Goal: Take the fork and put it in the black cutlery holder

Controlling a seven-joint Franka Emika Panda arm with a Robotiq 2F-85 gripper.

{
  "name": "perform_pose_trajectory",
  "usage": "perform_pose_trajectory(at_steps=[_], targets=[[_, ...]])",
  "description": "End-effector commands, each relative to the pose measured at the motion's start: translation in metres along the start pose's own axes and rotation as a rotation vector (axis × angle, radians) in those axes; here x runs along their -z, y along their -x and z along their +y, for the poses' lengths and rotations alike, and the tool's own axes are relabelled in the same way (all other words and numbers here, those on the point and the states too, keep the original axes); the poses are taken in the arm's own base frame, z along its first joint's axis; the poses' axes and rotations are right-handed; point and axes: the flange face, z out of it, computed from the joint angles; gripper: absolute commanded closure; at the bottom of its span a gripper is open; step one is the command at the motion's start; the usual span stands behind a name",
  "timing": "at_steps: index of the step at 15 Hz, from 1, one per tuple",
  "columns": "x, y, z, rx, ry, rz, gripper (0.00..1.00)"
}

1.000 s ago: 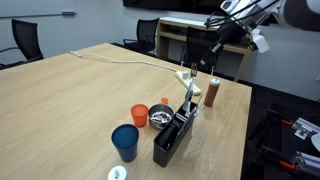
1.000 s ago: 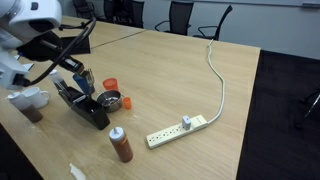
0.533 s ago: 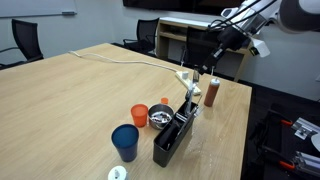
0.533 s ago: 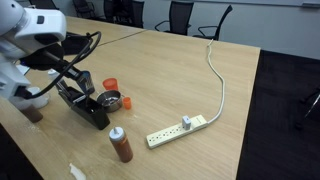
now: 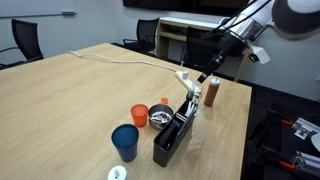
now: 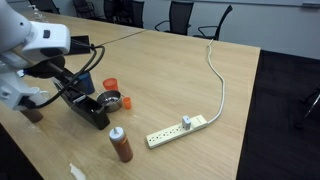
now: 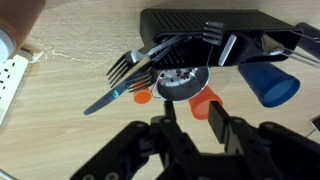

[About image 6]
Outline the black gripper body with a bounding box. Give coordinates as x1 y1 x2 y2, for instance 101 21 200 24
23 54 67 80

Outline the black cutlery holder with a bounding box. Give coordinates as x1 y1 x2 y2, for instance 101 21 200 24
53 78 111 131

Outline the white plastic utensil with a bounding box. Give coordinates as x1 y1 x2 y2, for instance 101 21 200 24
71 94 87 103

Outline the blue plastic cup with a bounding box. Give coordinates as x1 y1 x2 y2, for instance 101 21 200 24
77 70 96 95

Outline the black flat tablet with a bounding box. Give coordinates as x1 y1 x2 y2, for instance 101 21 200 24
68 35 92 56

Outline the round metal bowl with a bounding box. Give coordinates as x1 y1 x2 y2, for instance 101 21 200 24
96 89 123 113

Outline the black mesh office chair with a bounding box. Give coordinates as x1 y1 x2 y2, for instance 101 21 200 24
72 0 98 19
103 0 125 24
28 0 61 15
192 4 234 42
154 0 195 37
123 0 146 29

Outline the red-brown sauce squeeze bottle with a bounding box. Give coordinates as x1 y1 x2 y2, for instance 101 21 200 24
109 126 134 164

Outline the white paper scrap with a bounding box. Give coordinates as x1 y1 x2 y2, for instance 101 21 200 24
68 162 87 180

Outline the white power strip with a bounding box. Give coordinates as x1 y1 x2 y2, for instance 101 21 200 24
146 114 209 150

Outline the white plug adapter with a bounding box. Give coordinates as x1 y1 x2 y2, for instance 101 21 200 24
181 115 193 132

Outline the grey whiteboard eraser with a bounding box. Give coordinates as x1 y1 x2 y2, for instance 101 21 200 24
301 2 320 9

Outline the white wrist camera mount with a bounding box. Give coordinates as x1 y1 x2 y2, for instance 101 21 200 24
0 71 49 124

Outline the white power strip cord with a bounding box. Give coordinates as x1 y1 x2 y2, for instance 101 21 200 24
206 38 226 125

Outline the wall whiteboard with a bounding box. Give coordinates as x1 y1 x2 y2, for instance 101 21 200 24
196 0 320 8

